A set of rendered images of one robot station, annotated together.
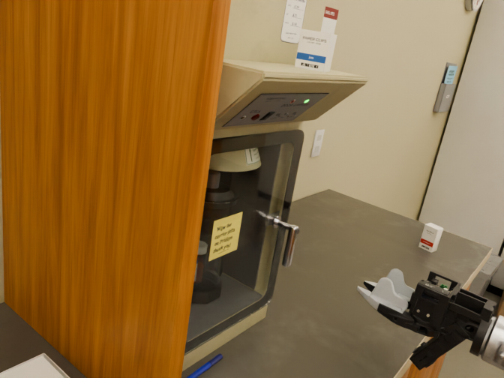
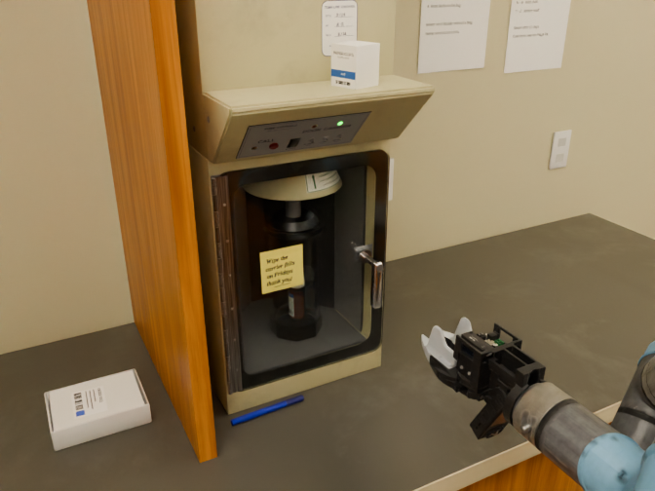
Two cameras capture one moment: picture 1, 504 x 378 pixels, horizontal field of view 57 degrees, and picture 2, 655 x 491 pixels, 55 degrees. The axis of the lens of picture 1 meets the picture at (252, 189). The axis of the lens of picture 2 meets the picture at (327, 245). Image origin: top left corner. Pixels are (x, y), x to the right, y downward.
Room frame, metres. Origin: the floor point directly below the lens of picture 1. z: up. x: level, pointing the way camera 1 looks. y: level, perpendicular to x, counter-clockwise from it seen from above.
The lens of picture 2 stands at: (-0.06, -0.47, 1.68)
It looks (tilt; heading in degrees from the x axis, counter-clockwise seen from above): 24 degrees down; 27
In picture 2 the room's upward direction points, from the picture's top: straight up
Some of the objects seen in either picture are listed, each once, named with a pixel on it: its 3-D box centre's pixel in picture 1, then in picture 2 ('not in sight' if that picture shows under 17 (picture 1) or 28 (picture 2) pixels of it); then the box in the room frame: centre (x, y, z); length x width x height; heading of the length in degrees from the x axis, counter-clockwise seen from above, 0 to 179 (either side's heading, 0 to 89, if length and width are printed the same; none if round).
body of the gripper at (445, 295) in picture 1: (448, 313); (499, 374); (0.66, -0.35, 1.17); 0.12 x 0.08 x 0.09; 55
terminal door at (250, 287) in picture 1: (241, 238); (309, 273); (0.78, 0.01, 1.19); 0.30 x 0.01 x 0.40; 145
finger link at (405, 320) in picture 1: (404, 315); (454, 371); (0.68, -0.29, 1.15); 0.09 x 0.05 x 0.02; 61
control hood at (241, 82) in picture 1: (289, 99); (322, 123); (0.75, -0.04, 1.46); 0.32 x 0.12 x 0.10; 145
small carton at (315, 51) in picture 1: (316, 50); (355, 64); (0.80, -0.07, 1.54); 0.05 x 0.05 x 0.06; 72
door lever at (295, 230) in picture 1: (283, 241); (371, 279); (0.85, -0.08, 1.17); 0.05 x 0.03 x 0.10; 55
